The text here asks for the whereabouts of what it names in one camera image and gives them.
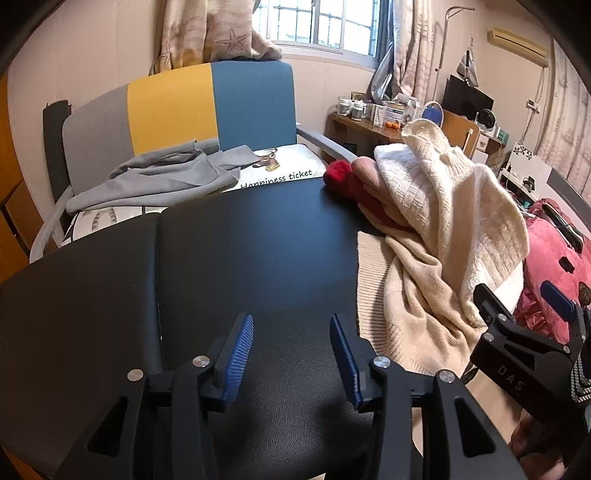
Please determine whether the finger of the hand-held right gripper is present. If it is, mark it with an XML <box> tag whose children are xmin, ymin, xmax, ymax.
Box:
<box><xmin>539</xmin><ymin>280</ymin><xmax>591</xmax><ymax>345</ymax></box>
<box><xmin>473</xmin><ymin>283</ymin><xmax>517</xmax><ymax>336</ymax></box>

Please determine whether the wooden desk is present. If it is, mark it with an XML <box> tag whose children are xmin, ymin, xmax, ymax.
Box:
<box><xmin>328</xmin><ymin>111</ymin><xmax>505</xmax><ymax>163</ymax></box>

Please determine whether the grey yellow blue armchair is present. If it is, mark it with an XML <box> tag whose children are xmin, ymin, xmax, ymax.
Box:
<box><xmin>30</xmin><ymin>62</ymin><xmax>358</xmax><ymax>264</ymax></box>

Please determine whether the pink garment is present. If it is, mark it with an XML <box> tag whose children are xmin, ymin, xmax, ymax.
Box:
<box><xmin>351</xmin><ymin>156</ymin><xmax>416</xmax><ymax>232</ymax></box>

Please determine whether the grey garment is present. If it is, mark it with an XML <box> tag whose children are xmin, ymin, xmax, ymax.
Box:
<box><xmin>66</xmin><ymin>142</ymin><xmax>259</xmax><ymax>214</ymax></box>

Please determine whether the red garment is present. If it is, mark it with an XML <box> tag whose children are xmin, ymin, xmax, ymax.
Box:
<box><xmin>323</xmin><ymin>159</ymin><xmax>407</xmax><ymax>232</ymax></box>

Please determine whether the pale patterned curtain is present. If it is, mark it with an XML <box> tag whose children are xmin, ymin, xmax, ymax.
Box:
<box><xmin>369</xmin><ymin>0</ymin><xmax>445</xmax><ymax>103</ymax></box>

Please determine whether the white printed pillow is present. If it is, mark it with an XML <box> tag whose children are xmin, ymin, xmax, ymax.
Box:
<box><xmin>222</xmin><ymin>144</ymin><xmax>328</xmax><ymax>192</ymax></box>

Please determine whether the white knit sweater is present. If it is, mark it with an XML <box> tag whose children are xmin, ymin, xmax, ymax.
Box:
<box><xmin>373</xmin><ymin>119</ymin><xmax>529</xmax><ymax>326</ymax></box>

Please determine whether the beige knit sweater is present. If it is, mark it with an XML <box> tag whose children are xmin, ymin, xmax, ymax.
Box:
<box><xmin>356</xmin><ymin>231</ymin><xmax>499</xmax><ymax>377</ymax></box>

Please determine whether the white pillow with grey triangles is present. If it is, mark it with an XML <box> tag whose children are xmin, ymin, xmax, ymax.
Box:
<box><xmin>65</xmin><ymin>205</ymin><xmax>167</xmax><ymax>245</ymax></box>

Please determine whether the beige patterned curtain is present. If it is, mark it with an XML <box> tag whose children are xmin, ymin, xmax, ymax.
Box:
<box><xmin>152</xmin><ymin>0</ymin><xmax>283</xmax><ymax>75</ymax></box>

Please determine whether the white storage box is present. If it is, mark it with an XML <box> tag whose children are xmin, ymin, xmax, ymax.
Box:
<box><xmin>502</xmin><ymin>142</ymin><xmax>555</xmax><ymax>186</ymax></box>

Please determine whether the long pale curtain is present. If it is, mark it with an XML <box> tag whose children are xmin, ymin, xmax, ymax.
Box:
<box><xmin>539</xmin><ymin>41</ymin><xmax>591</xmax><ymax>204</ymax></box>

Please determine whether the metal pole stand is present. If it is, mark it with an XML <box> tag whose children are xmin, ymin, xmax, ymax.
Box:
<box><xmin>433</xmin><ymin>6</ymin><xmax>468</xmax><ymax>89</ymax></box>

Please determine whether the barred window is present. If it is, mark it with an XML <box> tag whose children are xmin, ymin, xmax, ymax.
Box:
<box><xmin>252</xmin><ymin>0</ymin><xmax>393</xmax><ymax>61</ymax></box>

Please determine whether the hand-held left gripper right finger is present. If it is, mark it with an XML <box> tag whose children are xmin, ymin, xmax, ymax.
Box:
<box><xmin>329</xmin><ymin>314</ymin><xmax>527</xmax><ymax>480</ymax></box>

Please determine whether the black panel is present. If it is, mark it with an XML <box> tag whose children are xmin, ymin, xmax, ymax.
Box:
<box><xmin>43</xmin><ymin>99</ymin><xmax>73</xmax><ymax>217</ymax></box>

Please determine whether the pink red blanket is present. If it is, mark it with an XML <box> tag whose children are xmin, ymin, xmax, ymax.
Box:
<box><xmin>514</xmin><ymin>198</ymin><xmax>591</xmax><ymax>344</ymax></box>

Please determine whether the orange wooden wardrobe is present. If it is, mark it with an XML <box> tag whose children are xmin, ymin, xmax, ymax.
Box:
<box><xmin>0</xmin><ymin>78</ymin><xmax>34</xmax><ymax>261</ymax></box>

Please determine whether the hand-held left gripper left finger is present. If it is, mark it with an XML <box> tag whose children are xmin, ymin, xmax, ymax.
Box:
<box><xmin>55</xmin><ymin>313</ymin><xmax>254</xmax><ymax>480</ymax></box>

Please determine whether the black monitor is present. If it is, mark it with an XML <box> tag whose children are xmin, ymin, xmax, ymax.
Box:
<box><xmin>443</xmin><ymin>76</ymin><xmax>495</xmax><ymax>131</ymax></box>

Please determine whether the wall air conditioner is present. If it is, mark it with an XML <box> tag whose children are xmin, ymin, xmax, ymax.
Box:
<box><xmin>487</xmin><ymin>27</ymin><xmax>550</xmax><ymax>66</ymax></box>

